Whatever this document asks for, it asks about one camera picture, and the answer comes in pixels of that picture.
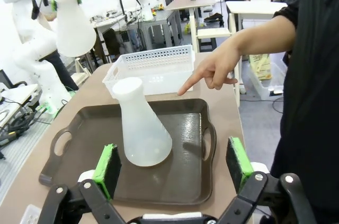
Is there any clear bin with yellow box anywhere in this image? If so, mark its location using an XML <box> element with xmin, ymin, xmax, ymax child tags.
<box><xmin>248</xmin><ymin>54</ymin><xmax>288</xmax><ymax>101</ymax></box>

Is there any white step stool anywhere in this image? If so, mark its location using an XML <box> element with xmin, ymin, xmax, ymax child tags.
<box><xmin>194</xmin><ymin>27</ymin><xmax>234</xmax><ymax>53</ymax></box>

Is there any white background table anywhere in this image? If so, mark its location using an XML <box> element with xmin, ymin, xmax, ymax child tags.
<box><xmin>225</xmin><ymin>1</ymin><xmax>289</xmax><ymax>50</ymax></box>

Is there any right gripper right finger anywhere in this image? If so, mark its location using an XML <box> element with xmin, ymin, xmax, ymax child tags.
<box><xmin>219</xmin><ymin>136</ymin><xmax>311</xmax><ymax>224</ymax></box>

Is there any grey metal work table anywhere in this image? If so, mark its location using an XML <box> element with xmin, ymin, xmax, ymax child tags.
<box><xmin>91</xmin><ymin>9</ymin><xmax>184</xmax><ymax>64</ymax></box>

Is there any dark brown plastic tray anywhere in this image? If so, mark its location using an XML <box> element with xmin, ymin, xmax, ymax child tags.
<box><xmin>39</xmin><ymin>98</ymin><xmax>218</xmax><ymax>207</ymax></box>

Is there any white perforated plastic basket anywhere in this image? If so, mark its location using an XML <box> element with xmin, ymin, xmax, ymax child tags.
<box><xmin>20</xmin><ymin>204</ymin><xmax>42</xmax><ymax>224</ymax></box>
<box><xmin>102</xmin><ymin>44</ymin><xmax>197</xmax><ymax>96</ymax></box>

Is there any brown top background table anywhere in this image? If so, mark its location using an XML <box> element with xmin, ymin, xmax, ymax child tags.
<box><xmin>164</xmin><ymin>0</ymin><xmax>218</xmax><ymax>53</ymax></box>

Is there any translucent white conical flask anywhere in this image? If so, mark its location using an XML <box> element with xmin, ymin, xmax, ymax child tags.
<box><xmin>51</xmin><ymin>0</ymin><xmax>97</xmax><ymax>58</ymax></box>
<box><xmin>111</xmin><ymin>77</ymin><xmax>173</xmax><ymax>168</ymax></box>

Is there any yellow cardboard box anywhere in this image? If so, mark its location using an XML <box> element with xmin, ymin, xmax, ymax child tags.
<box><xmin>249</xmin><ymin>53</ymin><xmax>273</xmax><ymax>81</ymax></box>

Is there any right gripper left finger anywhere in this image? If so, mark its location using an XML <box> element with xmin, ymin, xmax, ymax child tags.
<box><xmin>38</xmin><ymin>143</ymin><xmax>126</xmax><ymax>224</ymax></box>

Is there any black mesh chair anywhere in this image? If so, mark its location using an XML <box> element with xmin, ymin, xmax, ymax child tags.
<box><xmin>0</xmin><ymin>69</ymin><xmax>29</xmax><ymax>91</ymax></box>

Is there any person's right hand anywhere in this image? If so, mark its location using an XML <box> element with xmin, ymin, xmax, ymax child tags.
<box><xmin>177</xmin><ymin>40</ymin><xmax>243</xmax><ymax>96</ymax></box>

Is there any person's right forearm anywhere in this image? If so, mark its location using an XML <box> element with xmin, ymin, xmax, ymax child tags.
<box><xmin>235</xmin><ymin>19</ymin><xmax>296</xmax><ymax>57</ymax></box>

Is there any person in black shirt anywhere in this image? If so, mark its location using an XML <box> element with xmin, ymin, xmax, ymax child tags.
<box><xmin>270</xmin><ymin>0</ymin><xmax>339</xmax><ymax>220</ymax></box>

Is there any black left arm cable sleeve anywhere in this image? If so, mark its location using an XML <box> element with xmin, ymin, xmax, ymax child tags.
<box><xmin>39</xmin><ymin>50</ymin><xmax>79</xmax><ymax>92</ymax></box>

